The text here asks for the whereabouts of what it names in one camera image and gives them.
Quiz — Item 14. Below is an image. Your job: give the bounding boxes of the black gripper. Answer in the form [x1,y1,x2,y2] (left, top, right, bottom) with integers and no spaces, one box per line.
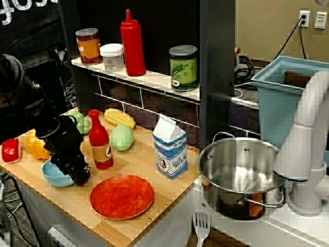
[35,115,92,186]

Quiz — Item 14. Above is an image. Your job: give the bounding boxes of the light blue bowl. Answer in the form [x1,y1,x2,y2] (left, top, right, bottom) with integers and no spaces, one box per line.
[42,158,77,188]

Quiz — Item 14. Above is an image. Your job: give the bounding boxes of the red toy ketchup bottle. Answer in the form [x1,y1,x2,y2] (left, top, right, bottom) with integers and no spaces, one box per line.
[88,109,114,170]

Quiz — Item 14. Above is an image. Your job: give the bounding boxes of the yellow bell pepper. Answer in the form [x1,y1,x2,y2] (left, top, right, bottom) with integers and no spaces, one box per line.
[25,129,51,160]

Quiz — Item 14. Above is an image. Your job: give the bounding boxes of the green grapes toy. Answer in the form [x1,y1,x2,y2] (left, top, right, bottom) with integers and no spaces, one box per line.
[67,111,91,135]

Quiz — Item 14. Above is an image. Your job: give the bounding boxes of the orange red plate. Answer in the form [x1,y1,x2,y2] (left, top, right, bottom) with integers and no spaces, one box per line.
[89,174,155,220]

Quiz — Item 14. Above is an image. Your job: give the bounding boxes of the green toy lime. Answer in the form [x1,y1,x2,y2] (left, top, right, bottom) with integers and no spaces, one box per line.
[110,124,135,152]

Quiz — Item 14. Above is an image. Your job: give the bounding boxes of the red white toy cheese wedge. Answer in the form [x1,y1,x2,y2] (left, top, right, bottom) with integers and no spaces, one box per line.
[1,138,22,163]

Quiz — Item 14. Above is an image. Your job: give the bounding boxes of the yellow toy corn cob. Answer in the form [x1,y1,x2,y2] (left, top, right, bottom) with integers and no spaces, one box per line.
[104,108,136,130]

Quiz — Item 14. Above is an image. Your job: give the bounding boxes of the toy milk carton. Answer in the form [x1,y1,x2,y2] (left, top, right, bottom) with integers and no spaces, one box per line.
[152,115,189,181]

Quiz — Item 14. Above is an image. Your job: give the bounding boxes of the white lidded jar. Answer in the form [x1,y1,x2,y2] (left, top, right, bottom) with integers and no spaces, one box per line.
[99,43,125,72]

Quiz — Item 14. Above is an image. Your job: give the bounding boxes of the white kitchen shelf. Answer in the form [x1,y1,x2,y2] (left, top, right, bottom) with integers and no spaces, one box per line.
[71,56,201,101]

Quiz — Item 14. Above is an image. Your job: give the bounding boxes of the orange jam jar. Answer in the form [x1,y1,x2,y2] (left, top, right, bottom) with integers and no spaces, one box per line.
[75,28,103,65]

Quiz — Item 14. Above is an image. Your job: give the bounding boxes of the red squeeze bottle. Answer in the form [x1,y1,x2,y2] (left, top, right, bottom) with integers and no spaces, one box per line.
[120,9,147,77]

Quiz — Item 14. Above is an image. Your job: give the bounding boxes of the white plastic spatula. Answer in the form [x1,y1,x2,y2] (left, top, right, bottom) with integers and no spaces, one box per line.
[192,211,211,247]

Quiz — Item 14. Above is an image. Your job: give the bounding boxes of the green toy peas can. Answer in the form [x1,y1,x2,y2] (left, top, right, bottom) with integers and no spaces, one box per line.
[169,45,198,91]

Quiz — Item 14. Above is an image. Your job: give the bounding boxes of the black banner with white lettering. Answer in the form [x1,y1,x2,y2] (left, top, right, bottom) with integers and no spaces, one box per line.
[0,0,62,52]

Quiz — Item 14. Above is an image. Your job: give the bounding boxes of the stainless steel pot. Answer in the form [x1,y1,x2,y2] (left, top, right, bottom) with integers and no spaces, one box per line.
[197,131,287,221]

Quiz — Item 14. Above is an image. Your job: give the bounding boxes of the black toy kitchen cabinet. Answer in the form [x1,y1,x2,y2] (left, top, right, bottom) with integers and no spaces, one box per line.
[60,0,236,153]

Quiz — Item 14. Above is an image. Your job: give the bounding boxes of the white toy sink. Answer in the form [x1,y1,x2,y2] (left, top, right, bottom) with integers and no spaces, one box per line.
[192,177,329,247]

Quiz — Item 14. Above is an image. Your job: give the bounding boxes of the light blue plastic bin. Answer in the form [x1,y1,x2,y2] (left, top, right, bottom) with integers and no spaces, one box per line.
[250,56,329,150]

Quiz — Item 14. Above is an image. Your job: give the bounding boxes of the white toy faucet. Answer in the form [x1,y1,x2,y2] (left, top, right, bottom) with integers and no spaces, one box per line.
[272,69,329,216]

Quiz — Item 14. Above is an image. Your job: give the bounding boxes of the black coiled cable bundle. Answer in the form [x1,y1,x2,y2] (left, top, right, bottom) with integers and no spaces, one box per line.
[234,55,258,83]

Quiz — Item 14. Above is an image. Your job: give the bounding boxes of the black power cable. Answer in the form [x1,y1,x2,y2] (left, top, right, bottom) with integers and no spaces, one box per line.
[298,22,307,60]
[272,15,307,60]

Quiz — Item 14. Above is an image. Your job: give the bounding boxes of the white wall outlet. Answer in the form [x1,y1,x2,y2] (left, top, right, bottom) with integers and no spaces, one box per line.
[299,10,311,28]
[314,11,328,30]

